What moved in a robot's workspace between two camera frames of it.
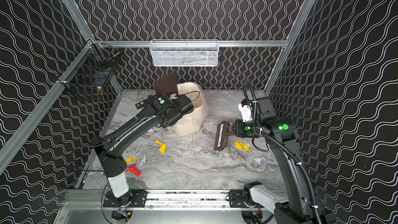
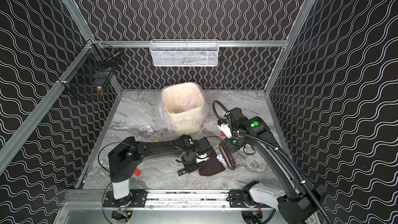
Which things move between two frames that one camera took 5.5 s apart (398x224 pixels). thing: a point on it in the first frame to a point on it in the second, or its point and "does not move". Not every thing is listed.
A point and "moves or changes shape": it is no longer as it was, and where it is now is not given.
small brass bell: [99, 90] does not move
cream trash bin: [191, 124] does not move
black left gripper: [168, 94] to [189, 166]
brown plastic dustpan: [167, 84] to [213, 165]
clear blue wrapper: [260, 159] to [221, 160]
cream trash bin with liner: [191, 124] does not move
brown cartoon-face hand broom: [222, 133] moves or changes shape
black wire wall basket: [96, 68] does not move
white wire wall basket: [184, 52] does not move
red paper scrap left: [132, 167] does not move
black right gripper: [235, 127] to [230, 149]
